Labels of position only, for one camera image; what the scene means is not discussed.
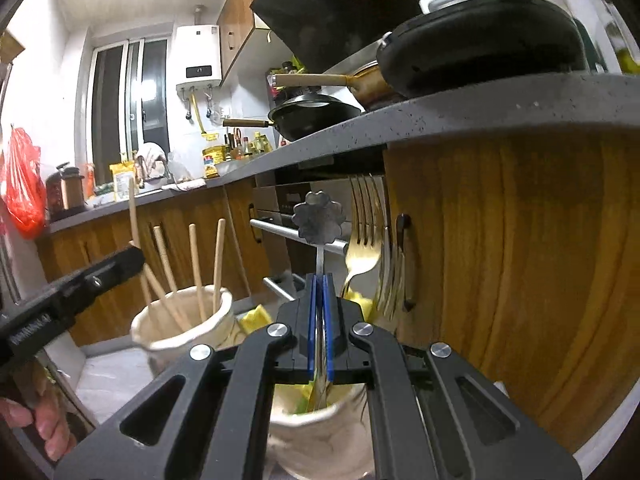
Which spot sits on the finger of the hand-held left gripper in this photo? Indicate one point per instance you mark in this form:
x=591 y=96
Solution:
x=115 y=272

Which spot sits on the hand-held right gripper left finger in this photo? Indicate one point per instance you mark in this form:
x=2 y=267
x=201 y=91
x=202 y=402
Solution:
x=313 y=330

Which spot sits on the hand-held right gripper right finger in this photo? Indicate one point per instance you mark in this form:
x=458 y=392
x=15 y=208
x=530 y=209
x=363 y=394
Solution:
x=327 y=330

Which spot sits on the green plastic fork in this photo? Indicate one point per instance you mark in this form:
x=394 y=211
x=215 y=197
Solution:
x=302 y=400

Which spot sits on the wooden chopstick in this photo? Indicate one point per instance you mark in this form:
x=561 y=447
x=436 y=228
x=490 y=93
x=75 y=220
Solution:
x=219 y=265
x=167 y=300
x=196 y=270
x=164 y=260

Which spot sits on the white ceramic chopstick cup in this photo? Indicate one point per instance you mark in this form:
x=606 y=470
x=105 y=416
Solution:
x=200 y=332

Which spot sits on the white ceramic cutlery cup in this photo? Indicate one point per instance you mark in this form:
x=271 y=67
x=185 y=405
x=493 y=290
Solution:
x=320 y=440

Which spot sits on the person's left hand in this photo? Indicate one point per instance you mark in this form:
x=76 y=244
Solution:
x=50 y=425

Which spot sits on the long wooden base cabinet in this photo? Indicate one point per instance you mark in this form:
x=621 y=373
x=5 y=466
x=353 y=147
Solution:
x=110 y=240

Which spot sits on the yellow plastic object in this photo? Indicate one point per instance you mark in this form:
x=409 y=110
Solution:
x=255 y=320

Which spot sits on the silver metal fork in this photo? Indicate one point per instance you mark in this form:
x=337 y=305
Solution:
x=392 y=280

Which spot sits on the gold metal fork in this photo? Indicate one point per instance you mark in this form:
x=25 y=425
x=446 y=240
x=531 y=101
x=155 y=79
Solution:
x=362 y=255

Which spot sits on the yellow packet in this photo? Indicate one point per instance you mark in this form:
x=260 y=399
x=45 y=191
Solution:
x=121 y=180

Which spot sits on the dark electric kettle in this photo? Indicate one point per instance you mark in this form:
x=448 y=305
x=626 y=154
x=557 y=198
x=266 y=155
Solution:
x=67 y=187

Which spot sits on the pink dish cloth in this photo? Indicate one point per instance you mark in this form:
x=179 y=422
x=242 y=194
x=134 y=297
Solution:
x=182 y=185

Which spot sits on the white cloth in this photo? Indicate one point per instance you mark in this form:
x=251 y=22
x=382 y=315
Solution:
x=150 y=160

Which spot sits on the red plastic bag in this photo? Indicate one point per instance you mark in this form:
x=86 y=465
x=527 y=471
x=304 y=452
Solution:
x=22 y=185

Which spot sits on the stainless built-in oven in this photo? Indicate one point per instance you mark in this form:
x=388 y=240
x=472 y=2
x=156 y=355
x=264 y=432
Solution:
x=280 y=200

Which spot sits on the yellow cooking oil bottle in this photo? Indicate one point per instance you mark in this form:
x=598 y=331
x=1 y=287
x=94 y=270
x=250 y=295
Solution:
x=213 y=162

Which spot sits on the window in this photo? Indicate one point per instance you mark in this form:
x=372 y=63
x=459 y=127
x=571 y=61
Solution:
x=130 y=105

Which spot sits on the row of sauce bottles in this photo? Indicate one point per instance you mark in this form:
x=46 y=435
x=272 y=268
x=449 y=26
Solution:
x=250 y=146

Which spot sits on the black wok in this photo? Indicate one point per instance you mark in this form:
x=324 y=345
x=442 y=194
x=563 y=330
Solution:
x=310 y=117

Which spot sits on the white water heater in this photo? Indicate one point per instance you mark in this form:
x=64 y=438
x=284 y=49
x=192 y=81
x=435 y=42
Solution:
x=198 y=55

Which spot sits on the brown frying pan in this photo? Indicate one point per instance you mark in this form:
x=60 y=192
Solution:
x=365 y=85

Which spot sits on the black electric griddle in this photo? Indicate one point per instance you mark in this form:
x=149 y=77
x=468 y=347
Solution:
x=475 y=50

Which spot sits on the black range hood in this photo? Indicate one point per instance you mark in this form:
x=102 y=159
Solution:
x=340 y=10

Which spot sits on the olive oil bottle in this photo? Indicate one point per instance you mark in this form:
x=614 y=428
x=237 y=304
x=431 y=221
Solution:
x=629 y=60

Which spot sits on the wooden wall cabinet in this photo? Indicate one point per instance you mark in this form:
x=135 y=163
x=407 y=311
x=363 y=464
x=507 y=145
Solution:
x=240 y=25

